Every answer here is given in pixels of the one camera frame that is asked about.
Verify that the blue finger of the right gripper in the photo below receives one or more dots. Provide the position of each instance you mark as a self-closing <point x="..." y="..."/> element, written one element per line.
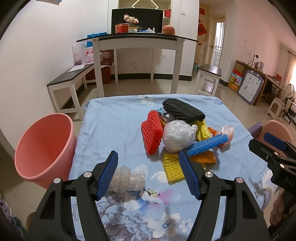
<point x="274" y="141"/>

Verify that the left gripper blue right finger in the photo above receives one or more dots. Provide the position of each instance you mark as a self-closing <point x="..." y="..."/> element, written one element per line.
<point x="189" y="174"/>

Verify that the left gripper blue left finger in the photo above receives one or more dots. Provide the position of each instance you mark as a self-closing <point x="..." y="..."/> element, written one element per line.
<point x="104" y="173"/>

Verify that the yellow foam fruit net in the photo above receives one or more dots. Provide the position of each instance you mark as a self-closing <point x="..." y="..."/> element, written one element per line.
<point x="172" y="167"/>

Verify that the clear bubble wrap piece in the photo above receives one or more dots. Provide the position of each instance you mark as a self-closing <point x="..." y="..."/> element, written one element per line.
<point x="125" y="179"/>

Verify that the blue foam fruit net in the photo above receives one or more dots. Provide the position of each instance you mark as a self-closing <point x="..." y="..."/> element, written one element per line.
<point x="202" y="146"/>

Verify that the yellow plastic wrapper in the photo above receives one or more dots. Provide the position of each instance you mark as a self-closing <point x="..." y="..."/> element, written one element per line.
<point x="203" y="132"/>

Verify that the white orange printed plastic bag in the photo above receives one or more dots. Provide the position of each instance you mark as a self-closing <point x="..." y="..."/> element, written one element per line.
<point x="226" y="130"/>

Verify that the red foam fruit net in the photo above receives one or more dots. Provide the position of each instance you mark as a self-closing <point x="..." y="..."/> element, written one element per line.
<point x="152" y="132"/>

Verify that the black foam fruit net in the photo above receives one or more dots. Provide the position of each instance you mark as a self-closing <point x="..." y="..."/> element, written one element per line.
<point x="183" y="111"/>

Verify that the red paper wrapper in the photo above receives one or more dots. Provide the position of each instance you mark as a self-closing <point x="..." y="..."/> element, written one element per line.
<point x="164" y="116"/>

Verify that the pink plastic trash bucket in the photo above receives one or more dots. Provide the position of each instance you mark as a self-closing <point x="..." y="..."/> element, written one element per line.
<point x="46" y="150"/>

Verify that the right hand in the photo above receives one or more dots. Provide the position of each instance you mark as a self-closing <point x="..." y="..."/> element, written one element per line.
<point x="277" y="213"/>

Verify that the white plastic stool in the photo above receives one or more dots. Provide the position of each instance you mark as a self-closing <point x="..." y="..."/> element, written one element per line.
<point x="275" y="109"/>

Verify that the light blue floral tablecloth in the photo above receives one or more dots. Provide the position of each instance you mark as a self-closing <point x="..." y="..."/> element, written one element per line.
<point x="163" y="210"/>

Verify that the wooden side desk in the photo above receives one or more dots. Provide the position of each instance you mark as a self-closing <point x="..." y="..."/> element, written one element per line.
<point x="267" y="89"/>

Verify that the white purple drawing board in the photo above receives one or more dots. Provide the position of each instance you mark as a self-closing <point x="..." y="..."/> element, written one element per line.
<point x="250" y="86"/>

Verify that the colourful cardboard box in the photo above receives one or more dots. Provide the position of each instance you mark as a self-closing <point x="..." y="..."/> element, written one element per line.
<point x="235" y="80"/>

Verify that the small white stool black top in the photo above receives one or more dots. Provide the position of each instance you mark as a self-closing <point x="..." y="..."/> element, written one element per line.
<point x="208" y="77"/>

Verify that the low white bench black top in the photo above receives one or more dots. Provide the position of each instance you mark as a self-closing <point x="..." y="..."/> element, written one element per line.
<point x="68" y="80"/>

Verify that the paper sheet on bench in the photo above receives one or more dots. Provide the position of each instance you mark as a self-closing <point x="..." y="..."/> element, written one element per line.
<point x="77" y="67"/>

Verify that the dark red box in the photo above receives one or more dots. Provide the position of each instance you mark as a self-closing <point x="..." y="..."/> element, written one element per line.
<point x="106" y="61"/>

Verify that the clear plastic bag on bench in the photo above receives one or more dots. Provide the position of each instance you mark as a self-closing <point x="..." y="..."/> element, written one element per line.
<point x="82" y="54"/>

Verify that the white console table glass top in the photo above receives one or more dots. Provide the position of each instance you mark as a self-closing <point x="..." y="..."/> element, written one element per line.
<point x="137" y="40"/>

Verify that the red basket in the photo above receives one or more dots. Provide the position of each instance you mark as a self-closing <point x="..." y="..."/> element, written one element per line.
<point x="121" y="28"/>

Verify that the orange ball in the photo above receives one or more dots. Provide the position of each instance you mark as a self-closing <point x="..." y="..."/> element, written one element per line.
<point x="168" y="30"/>

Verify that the pink flower bouquet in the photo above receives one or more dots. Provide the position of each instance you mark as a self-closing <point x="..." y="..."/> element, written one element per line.
<point x="132" y="21"/>

